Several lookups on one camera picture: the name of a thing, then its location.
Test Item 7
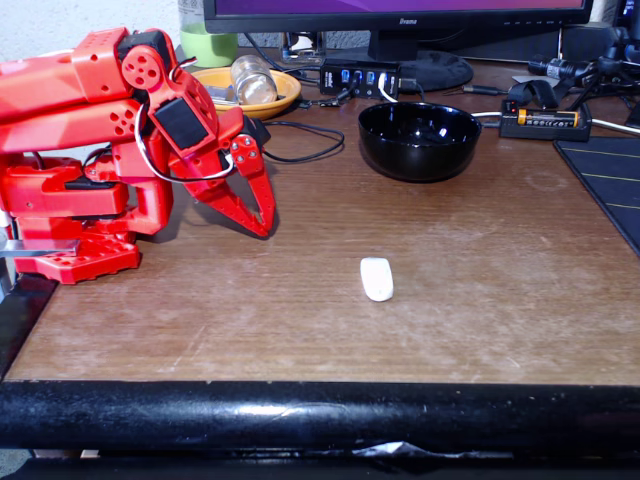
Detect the white eraser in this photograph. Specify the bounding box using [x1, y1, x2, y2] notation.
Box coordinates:
[359, 256, 395, 303]

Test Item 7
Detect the silver metal box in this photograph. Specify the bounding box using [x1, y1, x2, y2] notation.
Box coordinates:
[202, 84, 239, 106]

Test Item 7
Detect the clear glass jar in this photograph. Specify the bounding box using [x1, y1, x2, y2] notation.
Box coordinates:
[229, 54, 279, 107]

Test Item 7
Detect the yellow plate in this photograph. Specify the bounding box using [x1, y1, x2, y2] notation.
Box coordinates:
[189, 66, 303, 122]

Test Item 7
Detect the clear glass holder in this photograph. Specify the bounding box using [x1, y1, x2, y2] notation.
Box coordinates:
[279, 30, 328, 66]

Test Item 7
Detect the black USB hub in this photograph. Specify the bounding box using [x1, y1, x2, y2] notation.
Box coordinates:
[319, 58, 402, 100]

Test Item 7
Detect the black glossy bowl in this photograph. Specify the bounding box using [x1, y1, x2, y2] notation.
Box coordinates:
[357, 101, 484, 184]

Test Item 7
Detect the metal clamp plate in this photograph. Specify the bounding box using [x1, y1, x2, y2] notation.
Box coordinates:
[0, 238, 82, 260]

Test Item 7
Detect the black computer monitor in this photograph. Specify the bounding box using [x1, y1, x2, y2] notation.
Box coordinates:
[202, 0, 596, 94]

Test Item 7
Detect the black battery charger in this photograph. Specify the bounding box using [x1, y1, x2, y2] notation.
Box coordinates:
[498, 98, 594, 143]

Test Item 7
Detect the yellow black battery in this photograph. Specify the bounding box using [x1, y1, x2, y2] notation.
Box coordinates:
[516, 108, 581, 127]

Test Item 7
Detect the black flashlight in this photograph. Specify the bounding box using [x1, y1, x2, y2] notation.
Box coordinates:
[528, 53, 601, 82]

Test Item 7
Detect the black desk mat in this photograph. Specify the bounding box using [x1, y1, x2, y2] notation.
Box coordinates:
[553, 135, 640, 257]

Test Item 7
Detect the black speaker box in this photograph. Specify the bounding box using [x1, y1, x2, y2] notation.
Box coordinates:
[559, 22, 619, 64]

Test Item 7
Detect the black tripod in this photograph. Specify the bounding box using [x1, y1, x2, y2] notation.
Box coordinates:
[569, 24, 640, 127]

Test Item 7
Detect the white black servo wire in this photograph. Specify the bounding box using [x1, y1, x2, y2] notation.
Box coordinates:
[133, 55, 238, 185]

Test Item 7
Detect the long thin black cable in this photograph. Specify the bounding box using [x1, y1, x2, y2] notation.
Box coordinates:
[261, 119, 347, 164]

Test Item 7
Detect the white USB cable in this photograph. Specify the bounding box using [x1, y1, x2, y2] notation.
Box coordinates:
[378, 73, 503, 121]

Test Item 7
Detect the audio jack cable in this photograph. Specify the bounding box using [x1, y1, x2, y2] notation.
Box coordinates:
[441, 83, 510, 98]

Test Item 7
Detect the black strap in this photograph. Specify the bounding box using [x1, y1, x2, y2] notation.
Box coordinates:
[507, 78, 562, 112]

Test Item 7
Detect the white cable beside charger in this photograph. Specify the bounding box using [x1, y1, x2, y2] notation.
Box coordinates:
[589, 118, 640, 137]

